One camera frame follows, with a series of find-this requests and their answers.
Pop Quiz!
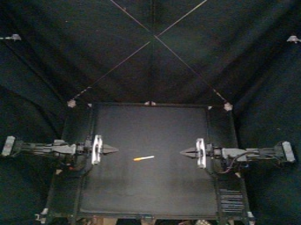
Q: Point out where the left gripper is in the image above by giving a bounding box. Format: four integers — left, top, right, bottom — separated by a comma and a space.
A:
89, 134, 120, 166

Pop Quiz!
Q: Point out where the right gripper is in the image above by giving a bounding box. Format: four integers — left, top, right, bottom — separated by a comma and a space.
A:
179, 137, 208, 170

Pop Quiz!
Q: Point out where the grey marker pen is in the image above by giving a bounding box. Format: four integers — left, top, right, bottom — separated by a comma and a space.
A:
132, 155, 155, 163

